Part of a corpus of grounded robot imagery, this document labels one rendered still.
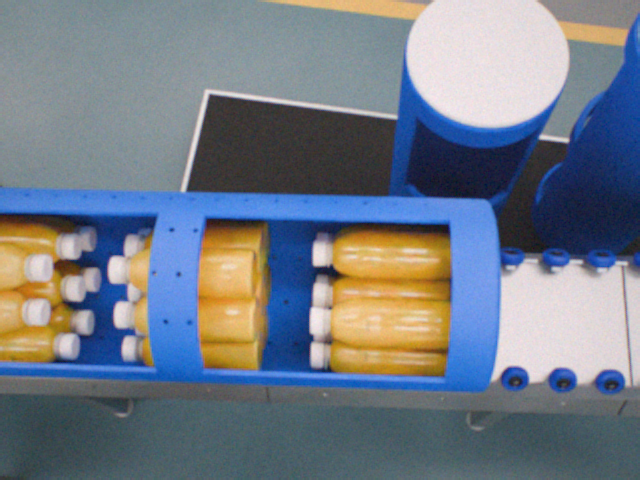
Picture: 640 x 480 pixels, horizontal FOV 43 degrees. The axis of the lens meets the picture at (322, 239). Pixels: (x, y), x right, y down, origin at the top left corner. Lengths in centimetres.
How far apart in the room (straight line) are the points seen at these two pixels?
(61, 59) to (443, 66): 164
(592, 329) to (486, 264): 38
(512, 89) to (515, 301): 36
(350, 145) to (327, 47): 45
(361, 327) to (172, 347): 26
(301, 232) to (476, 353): 38
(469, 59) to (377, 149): 93
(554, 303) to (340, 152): 107
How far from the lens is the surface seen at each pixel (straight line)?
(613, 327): 143
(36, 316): 125
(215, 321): 115
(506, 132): 140
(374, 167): 230
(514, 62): 144
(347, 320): 114
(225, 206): 114
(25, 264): 122
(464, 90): 140
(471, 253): 108
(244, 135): 236
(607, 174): 179
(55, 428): 241
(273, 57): 265
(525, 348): 138
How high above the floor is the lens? 226
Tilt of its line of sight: 72 degrees down
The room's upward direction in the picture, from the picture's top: 7 degrees counter-clockwise
